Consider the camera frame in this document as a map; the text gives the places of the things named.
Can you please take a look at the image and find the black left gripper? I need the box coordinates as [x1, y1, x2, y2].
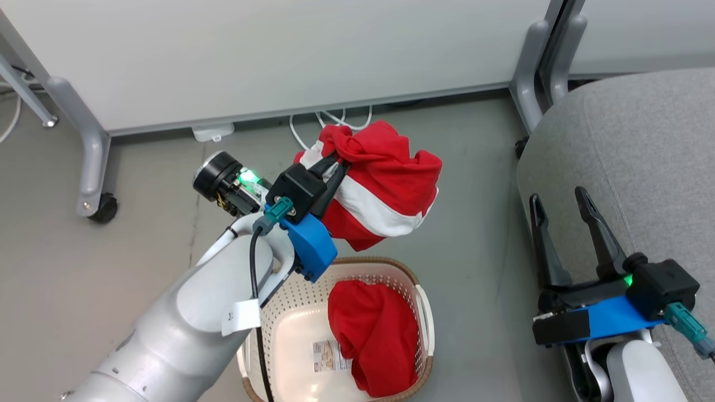
[193, 151, 351, 218]

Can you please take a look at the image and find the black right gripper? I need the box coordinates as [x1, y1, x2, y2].
[529, 186, 633, 347]

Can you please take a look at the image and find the red and white garment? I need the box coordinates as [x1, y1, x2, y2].
[294, 120, 443, 252]

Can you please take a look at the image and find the plain red garment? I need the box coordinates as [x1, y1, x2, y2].
[327, 280, 421, 398]

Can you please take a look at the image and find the grey fabric sofa seat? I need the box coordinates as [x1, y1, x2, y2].
[516, 68, 715, 402]

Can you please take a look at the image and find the cream perforated laundry basket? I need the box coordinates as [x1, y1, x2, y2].
[236, 256, 435, 402]

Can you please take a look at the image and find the printed basket label sticker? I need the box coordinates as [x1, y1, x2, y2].
[312, 339, 354, 374]

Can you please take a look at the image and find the white power adapter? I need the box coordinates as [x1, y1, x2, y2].
[192, 123, 235, 142]

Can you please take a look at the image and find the wide white partition panel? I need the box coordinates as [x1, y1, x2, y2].
[0, 0, 554, 136]

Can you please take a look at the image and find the grey curved partition leg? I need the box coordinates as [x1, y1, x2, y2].
[46, 76, 112, 217]
[509, 20, 554, 135]
[550, 15, 588, 104]

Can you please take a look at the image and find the narrow white partition panel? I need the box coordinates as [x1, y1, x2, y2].
[569, 0, 715, 79]

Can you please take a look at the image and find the thin grey metal leg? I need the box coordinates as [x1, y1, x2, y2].
[0, 53, 58, 128]

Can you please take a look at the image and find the white floor cable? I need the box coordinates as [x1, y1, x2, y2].
[0, 94, 23, 143]
[289, 114, 311, 151]
[314, 106, 373, 132]

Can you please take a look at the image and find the black cable with teal plug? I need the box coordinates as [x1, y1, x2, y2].
[664, 303, 715, 361]
[249, 197, 295, 402]

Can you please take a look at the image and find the blue left camera mount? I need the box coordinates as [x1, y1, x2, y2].
[265, 204, 339, 283]

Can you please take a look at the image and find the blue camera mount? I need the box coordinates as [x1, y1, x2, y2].
[265, 204, 339, 283]
[581, 295, 665, 342]

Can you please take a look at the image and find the blue right camera mount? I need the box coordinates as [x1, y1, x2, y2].
[581, 295, 665, 342]

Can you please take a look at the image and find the white paper cable tag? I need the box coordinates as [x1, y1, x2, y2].
[221, 299, 262, 337]

